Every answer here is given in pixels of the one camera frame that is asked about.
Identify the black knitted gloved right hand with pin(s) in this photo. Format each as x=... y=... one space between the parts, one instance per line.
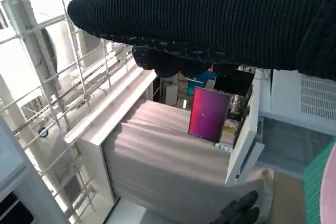
x=210 y=19

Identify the black left hand blue tape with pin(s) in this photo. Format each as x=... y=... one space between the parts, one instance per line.
x=239 y=213

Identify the pink bowl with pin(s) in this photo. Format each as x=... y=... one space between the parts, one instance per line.
x=330 y=187

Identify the teal box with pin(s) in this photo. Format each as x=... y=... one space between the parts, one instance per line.
x=202 y=78

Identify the black monitor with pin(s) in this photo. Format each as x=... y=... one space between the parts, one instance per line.
x=231 y=82

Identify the green cutting mat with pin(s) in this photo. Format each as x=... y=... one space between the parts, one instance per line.
x=312 y=182

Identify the monitor with pink screen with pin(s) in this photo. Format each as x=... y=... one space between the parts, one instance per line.
x=207 y=113

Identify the beige cloth covered desk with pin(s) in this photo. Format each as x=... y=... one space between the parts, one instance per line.
x=162 y=155

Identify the white mesh front cabinet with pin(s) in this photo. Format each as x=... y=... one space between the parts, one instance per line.
x=283 y=93

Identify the white partition cabinet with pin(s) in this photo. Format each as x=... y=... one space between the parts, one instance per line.
x=118 y=103

